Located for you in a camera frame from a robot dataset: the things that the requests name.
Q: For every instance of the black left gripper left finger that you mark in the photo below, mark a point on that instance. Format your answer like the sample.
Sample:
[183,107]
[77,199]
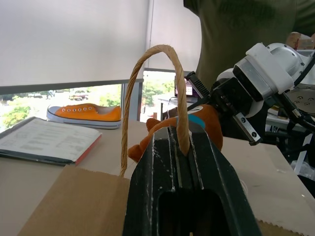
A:
[142,196]

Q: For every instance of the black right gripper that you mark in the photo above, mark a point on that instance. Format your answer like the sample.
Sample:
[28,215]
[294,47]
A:
[232,94]

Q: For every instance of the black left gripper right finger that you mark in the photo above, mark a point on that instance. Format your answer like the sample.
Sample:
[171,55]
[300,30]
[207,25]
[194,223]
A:
[221,177]

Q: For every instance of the orange plush toy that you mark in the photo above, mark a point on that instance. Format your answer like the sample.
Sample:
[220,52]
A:
[211,123]

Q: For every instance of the brown paper bag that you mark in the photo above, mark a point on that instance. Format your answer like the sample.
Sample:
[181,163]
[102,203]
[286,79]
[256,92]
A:
[73,201]

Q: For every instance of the monitor with purple screen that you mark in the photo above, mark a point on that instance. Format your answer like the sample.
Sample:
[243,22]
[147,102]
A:
[189,88]

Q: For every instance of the narrow white roller blind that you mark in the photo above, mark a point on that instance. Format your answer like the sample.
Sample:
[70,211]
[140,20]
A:
[172,34]

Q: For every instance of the person in green shirt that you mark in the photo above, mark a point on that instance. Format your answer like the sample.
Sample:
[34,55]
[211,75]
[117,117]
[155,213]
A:
[241,32]

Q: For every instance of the orange canvas sneaker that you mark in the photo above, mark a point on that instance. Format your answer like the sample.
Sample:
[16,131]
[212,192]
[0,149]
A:
[86,114]

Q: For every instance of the open paper notebook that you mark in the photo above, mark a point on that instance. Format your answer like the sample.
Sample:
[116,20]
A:
[46,140]

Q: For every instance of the wide white roller blind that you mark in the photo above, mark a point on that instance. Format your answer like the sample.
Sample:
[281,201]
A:
[71,39]

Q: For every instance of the white metal frame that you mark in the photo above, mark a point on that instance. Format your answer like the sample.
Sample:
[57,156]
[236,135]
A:
[302,152]

